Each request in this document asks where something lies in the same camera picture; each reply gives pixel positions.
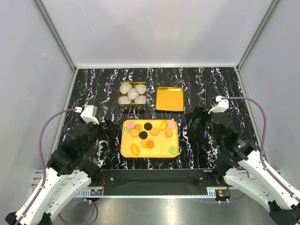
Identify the aluminium frame rail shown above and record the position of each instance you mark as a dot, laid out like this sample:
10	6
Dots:
234	178

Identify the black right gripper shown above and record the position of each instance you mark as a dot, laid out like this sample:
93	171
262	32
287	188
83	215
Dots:
197	112

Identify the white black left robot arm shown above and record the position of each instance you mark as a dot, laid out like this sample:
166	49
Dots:
71	167

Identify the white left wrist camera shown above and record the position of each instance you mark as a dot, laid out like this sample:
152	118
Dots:
88	114

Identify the pink sandwich cookie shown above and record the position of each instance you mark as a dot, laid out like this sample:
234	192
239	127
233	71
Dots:
130	125
171	125

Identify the yellow plastic tray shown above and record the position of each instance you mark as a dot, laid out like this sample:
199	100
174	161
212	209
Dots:
161	142

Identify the orange flower cookie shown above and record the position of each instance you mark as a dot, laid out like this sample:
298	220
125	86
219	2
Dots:
138	127

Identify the pink sandwich cookie right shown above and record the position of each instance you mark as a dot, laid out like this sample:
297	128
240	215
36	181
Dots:
171	125

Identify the yellow chick cookie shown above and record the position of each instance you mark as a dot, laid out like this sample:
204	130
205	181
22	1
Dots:
163	125

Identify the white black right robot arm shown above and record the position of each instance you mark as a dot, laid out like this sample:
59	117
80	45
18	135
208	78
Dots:
239	165

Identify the orange swirl cookie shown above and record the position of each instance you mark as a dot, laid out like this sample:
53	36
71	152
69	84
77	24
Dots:
150	144

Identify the white paper cup front-right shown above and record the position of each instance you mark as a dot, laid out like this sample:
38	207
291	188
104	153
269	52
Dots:
140	100

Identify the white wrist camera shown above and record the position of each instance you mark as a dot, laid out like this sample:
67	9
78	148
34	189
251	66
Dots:
88	114
221	106

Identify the orange fish cookie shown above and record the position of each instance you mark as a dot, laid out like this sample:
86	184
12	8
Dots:
135	150

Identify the tan round biscuit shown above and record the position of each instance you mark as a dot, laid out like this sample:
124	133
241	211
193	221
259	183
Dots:
134	133
154	131
144	143

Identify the green sandwich cookie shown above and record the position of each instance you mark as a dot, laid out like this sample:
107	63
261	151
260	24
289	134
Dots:
173	150
127	130

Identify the gold tin lid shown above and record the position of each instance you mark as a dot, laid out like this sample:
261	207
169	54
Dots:
170	99

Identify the pink sandwich cookie left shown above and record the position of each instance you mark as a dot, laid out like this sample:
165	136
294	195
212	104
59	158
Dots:
130	125

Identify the white paper cup front-left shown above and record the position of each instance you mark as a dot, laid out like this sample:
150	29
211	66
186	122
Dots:
124	100

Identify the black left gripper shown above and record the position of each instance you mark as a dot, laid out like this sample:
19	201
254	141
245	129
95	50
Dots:
108	132

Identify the green sandwich cookie left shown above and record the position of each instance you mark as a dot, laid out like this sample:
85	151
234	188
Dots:
127	130

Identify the green sandwich cookie right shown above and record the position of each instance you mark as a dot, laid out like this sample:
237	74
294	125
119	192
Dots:
173	150

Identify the white paper cup back-left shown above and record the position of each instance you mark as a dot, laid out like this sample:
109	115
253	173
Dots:
125	87

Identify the green christmas cookie tin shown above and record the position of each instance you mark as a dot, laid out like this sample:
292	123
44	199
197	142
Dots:
133	106

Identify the white paper cup back-right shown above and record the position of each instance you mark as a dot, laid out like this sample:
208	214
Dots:
141	88

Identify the white paper cup centre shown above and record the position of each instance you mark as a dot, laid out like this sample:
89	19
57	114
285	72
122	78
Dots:
132	93

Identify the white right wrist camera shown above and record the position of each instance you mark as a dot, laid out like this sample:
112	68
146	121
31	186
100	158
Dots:
221	106

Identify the orange shell cookie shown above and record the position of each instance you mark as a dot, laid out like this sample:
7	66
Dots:
169	133

